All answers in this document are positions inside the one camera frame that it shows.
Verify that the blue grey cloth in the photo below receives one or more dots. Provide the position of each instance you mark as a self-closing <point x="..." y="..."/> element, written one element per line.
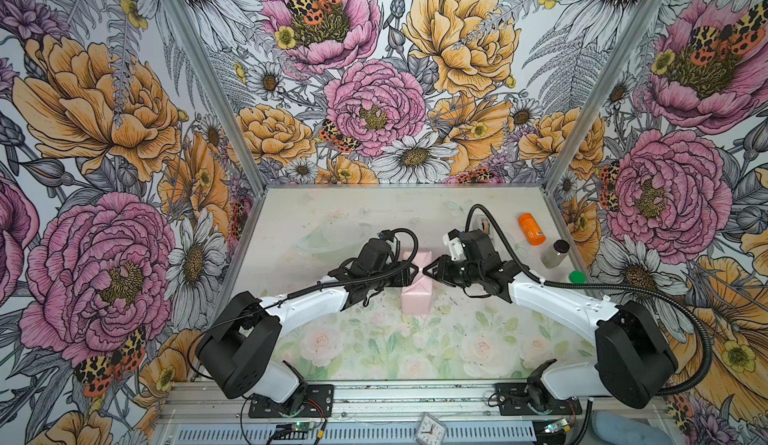
<point x="618" y="430"/>

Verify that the small white clock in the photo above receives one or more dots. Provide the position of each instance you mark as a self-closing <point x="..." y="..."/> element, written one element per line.
<point x="430" y="431"/>

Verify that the white bottle green cap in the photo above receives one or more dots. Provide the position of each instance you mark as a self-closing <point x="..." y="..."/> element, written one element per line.
<point x="577" y="277"/>

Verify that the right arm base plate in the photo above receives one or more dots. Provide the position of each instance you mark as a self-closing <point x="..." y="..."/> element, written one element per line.
<point x="519" y="398"/>

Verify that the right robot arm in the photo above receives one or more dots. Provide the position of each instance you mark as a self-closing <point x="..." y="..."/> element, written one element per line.
<point x="633" y="361"/>

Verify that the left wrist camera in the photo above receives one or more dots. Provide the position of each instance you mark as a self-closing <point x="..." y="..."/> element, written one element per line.
<point x="378" y="255"/>

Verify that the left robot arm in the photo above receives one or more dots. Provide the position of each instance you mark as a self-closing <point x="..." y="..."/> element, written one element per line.
<point x="237" y="350"/>

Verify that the purple wrapping paper sheet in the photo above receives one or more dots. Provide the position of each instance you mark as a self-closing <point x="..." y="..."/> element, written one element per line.
<point x="417" y="298"/>

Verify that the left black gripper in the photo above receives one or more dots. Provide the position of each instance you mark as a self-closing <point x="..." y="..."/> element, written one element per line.
<point x="404" y="278"/>

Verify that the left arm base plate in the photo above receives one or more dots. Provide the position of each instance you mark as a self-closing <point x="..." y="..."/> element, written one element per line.
<point x="308" y="401"/>

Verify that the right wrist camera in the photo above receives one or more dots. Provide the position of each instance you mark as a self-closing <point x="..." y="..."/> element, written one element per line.
<point x="474" y="246"/>

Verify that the orange bottle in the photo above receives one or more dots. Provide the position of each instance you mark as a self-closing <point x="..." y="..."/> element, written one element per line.
<point x="531" y="229"/>

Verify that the aluminium front rail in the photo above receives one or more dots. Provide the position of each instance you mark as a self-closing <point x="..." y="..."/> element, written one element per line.
<point x="353" y="401"/>

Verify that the clear bottle black cap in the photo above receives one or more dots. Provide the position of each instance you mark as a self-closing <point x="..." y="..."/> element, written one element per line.
<point x="555" y="254"/>

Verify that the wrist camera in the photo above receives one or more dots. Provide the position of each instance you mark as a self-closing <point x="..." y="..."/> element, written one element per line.
<point x="474" y="246"/>
<point x="378" y="255"/>

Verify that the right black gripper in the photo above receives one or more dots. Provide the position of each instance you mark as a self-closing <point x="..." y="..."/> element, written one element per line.
<point x="442" y="272"/>

